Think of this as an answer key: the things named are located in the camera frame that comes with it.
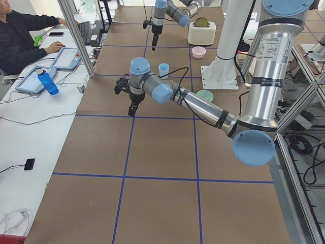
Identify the blue cup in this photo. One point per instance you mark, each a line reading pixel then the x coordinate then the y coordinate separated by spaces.
pixel 163 66
pixel 163 73

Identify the pink bowl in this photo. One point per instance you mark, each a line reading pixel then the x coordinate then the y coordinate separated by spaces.
pixel 198 52

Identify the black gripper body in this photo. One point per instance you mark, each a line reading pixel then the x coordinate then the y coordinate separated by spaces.
pixel 134 97
pixel 155 32

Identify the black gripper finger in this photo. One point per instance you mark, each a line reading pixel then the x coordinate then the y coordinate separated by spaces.
pixel 154 42
pixel 133 109

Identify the green bowl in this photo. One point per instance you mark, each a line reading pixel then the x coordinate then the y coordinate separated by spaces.
pixel 206 95

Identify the black keyboard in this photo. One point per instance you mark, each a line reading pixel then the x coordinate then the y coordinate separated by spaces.
pixel 85 31

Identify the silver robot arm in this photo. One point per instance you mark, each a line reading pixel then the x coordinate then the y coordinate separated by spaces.
pixel 180 16
pixel 253 132

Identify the small black box device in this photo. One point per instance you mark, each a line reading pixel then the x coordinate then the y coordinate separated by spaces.
pixel 29 164

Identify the bread slice in toaster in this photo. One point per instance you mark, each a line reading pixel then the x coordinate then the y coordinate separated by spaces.
pixel 201 22

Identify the blue teach pendant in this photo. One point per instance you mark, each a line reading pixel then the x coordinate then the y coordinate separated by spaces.
pixel 67 59
pixel 31 84

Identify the aluminium frame post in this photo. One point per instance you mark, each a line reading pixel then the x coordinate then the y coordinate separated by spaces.
pixel 72 25

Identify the near blue teach pendant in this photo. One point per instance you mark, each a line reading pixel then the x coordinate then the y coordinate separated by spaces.
pixel 31 84

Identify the smartphone on desk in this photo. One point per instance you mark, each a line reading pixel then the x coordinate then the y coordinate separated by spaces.
pixel 56 34

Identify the seated person in black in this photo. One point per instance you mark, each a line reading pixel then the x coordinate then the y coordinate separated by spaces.
pixel 17 45

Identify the far blue teach pendant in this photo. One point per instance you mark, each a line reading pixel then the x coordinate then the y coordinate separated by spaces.
pixel 67 59

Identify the cream toaster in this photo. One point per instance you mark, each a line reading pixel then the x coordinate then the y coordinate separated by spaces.
pixel 201 35

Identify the blue water bottle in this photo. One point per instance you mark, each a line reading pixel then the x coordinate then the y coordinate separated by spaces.
pixel 47 82

